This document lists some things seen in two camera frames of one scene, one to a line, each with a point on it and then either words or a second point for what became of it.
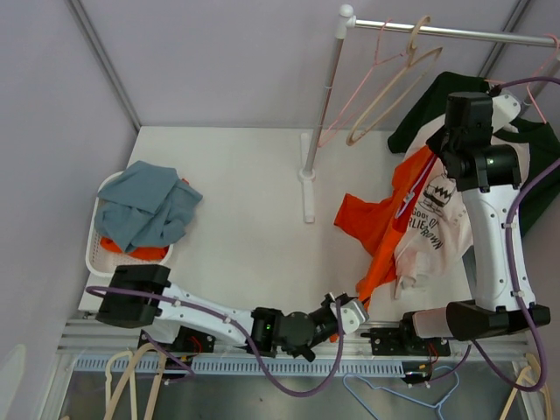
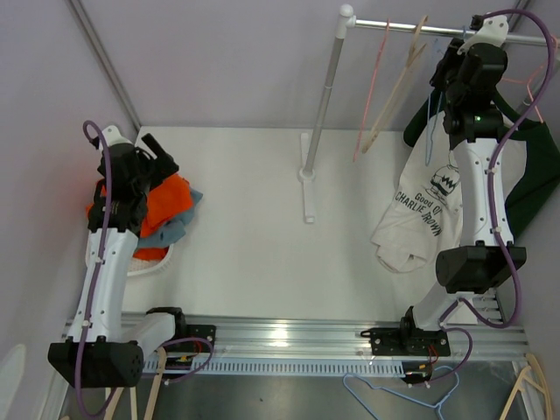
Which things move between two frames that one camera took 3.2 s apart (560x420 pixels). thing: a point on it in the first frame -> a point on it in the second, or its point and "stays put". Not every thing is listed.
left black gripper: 327,298 -> 161,168
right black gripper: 435,142 -> 451,59
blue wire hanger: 410,196 -> 430,143
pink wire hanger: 383,24 -> 371,88
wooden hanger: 411,46 -> 389,101
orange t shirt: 140,253 stays put
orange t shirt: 376,220 -> 169,196
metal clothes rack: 346,21 stays put
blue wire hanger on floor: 437,406 stays put
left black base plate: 186,339 stays put
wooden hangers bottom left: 133,364 stays put
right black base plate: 403,341 stays put
